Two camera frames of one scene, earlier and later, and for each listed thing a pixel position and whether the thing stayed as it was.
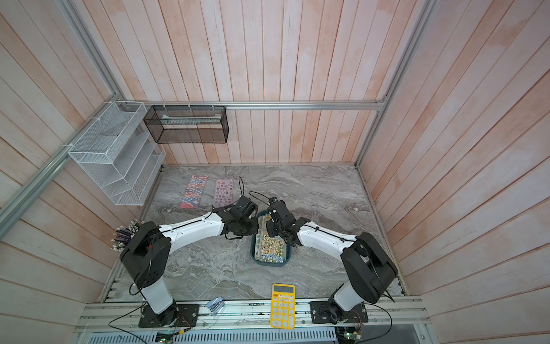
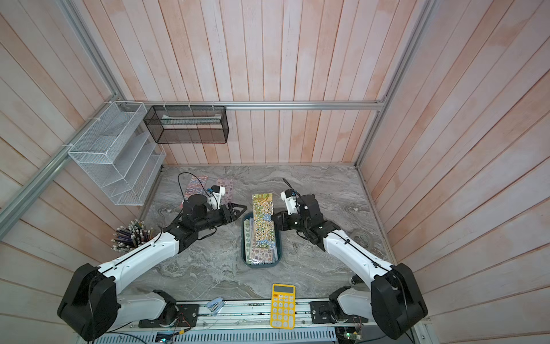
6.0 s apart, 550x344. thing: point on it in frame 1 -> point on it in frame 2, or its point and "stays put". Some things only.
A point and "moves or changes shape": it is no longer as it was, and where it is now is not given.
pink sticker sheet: (224, 192) stays put
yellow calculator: (283, 306) stays put
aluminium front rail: (396, 316) stays put
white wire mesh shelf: (122, 154) stays put
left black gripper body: (247, 228) -> (213, 218)
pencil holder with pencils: (123, 235) stays put
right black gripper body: (273, 230) -> (296, 222)
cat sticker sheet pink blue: (194, 192) stays put
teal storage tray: (266, 250) moves or changes shape
